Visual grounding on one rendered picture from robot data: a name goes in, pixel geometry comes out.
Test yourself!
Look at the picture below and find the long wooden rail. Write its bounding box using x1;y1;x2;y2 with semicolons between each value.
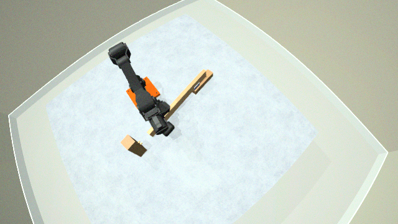
147;69;206;137

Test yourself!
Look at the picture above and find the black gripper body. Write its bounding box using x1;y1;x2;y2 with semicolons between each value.
162;121;175;137

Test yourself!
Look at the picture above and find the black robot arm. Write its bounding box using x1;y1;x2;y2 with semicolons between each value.
108;42;171;135

